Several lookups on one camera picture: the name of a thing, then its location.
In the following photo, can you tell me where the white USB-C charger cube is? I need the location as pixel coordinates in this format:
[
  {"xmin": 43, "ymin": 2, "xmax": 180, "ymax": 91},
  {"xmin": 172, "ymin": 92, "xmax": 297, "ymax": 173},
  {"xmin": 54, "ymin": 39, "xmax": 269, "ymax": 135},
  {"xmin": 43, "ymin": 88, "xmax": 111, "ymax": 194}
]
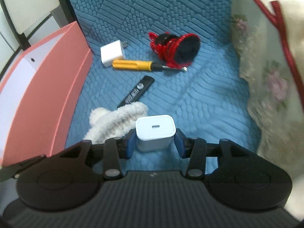
[{"xmin": 135, "ymin": 115, "xmax": 176, "ymax": 152}]

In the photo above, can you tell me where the black rectangular lighter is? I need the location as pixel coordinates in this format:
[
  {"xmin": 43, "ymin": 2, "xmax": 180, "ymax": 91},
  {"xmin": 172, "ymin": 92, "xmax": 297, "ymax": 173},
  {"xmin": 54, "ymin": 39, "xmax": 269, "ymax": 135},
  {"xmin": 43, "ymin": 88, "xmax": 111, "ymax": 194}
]
[{"xmin": 117, "ymin": 76, "xmax": 155, "ymax": 108}]

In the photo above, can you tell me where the red black toy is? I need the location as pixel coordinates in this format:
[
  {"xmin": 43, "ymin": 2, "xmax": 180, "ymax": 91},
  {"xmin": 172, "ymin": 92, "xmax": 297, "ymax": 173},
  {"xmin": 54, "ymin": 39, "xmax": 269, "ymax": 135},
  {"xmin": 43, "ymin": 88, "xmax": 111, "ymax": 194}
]
[{"xmin": 148, "ymin": 32, "xmax": 200, "ymax": 69}]

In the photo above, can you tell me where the floral lace bed cover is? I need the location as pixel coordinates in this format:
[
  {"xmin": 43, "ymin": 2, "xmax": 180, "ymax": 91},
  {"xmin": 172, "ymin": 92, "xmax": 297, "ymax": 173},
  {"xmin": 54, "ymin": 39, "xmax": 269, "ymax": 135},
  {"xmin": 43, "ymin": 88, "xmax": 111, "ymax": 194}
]
[{"xmin": 229, "ymin": 0, "xmax": 304, "ymax": 221}]

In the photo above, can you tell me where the pink storage box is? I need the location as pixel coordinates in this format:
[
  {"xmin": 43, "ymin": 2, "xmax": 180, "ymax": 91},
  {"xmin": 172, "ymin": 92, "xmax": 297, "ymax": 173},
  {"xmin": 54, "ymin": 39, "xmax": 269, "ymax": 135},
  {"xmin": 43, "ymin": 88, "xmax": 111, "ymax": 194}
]
[{"xmin": 1, "ymin": 22, "xmax": 93, "ymax": 166}]

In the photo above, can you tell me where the white charger with prongs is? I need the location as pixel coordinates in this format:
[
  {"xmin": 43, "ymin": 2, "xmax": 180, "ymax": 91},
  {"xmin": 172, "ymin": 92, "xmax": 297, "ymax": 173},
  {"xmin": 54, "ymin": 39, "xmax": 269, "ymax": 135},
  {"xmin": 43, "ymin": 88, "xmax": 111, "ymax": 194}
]
[{"xmin": 100, "ymin": 40, "xmax": 128, "ymax": 67}]

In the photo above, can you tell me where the blue textured chair cushion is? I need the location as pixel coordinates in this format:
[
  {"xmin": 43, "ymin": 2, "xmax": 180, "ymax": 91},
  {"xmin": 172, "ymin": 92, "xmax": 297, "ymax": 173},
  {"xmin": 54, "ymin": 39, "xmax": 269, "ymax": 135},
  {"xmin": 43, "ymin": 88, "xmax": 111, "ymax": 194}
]
[{"xmin": 62, "ymin": 0, "xmax": 262, "ymax": 175}]

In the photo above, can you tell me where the cream red trimmed blanket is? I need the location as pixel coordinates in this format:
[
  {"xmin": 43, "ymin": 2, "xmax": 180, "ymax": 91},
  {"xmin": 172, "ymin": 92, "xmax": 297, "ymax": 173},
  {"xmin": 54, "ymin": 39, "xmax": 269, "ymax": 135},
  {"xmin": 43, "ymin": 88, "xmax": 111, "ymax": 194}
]
[{"xmin": 253, "ymin": 0, "xmax": 303, "ymax": 109}]

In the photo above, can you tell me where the yellow handled screwdriver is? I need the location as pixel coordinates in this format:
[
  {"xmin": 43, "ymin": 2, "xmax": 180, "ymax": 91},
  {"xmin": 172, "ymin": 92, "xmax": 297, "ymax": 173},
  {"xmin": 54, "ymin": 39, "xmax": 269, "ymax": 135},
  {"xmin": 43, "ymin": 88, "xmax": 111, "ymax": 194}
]
[{"xmin": 112, "ymin": 60, "xmax": 188, "ymax": 72}]

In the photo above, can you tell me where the cream chair with black frame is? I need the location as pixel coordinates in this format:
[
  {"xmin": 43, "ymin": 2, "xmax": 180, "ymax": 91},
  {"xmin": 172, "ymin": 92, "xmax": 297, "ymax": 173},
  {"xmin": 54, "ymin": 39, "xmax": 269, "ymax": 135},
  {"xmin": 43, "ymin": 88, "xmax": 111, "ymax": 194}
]
[{"xmin": 0, "ymin": 0, "xmax": 77, "ymax": 53}]

